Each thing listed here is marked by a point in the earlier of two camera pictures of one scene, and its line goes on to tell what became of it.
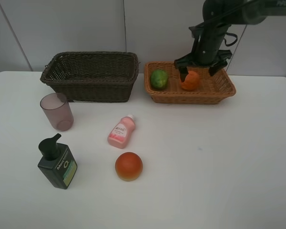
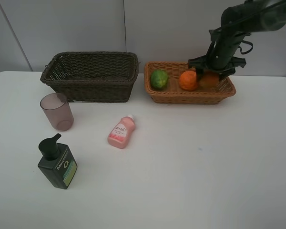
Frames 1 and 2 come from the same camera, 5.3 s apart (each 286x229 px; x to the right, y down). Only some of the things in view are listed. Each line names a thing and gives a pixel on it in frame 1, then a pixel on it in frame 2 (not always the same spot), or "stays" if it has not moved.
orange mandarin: (191, 81) stays
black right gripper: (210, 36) -> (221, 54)
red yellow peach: (128, 166) -> (210, 80)
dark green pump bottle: (58, 165) stays
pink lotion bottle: (118, 135) stays
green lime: (159, 78) stays
